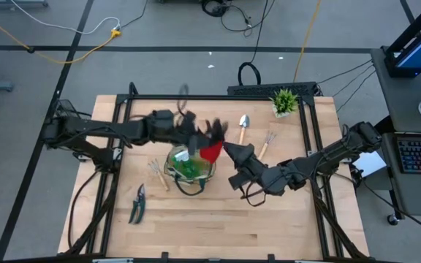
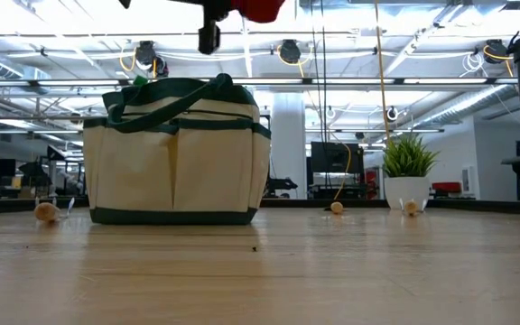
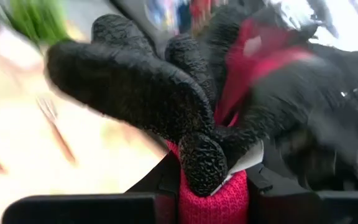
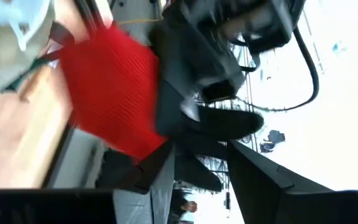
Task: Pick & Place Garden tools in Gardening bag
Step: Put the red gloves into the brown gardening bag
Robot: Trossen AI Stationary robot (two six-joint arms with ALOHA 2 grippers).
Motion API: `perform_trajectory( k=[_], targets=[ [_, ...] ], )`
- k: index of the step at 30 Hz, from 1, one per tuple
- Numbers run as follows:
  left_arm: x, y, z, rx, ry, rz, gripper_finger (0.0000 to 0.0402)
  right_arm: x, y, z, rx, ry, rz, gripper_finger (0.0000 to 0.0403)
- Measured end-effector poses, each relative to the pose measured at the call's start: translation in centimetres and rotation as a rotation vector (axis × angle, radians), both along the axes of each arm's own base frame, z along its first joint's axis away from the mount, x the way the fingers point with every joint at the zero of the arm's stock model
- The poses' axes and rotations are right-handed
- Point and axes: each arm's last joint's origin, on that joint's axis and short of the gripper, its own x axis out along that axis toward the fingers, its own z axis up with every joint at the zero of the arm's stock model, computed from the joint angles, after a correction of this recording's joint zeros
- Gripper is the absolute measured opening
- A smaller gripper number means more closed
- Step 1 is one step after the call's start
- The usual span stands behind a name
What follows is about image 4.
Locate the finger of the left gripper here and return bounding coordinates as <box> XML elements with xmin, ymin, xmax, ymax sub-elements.
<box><xmin>156</xmin><ymin>80</ymin><xmax>200</xmax><ymax>135</ymax></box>

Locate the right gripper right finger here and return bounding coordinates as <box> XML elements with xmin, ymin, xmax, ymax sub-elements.
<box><xmin>227</xmin><ymin>139</ymin><xmax>358</xmax><ymax>224</ymax></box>

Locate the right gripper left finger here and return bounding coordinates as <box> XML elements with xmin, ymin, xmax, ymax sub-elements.
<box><xmin>0</xmin><ymin>140</ymin><xmax>173</xmax><ymax>224</ymax></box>

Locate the red black garden glove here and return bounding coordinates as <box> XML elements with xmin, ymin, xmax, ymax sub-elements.
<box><xmin>50</xmin><ymin>21</ymin><xmax>264</xmax><ymax>193</ymax></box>

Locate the person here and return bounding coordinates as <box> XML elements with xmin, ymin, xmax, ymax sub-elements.
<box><xmin>178</xmin><ymin>200</ymin><xmax>199</xmax><ymax>224</ymax></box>

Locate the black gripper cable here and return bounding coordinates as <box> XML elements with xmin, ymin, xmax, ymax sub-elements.
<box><xmin>236</xmin><ymin>27</ymin><xmax>320</xmax><ymax>113</ymax></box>

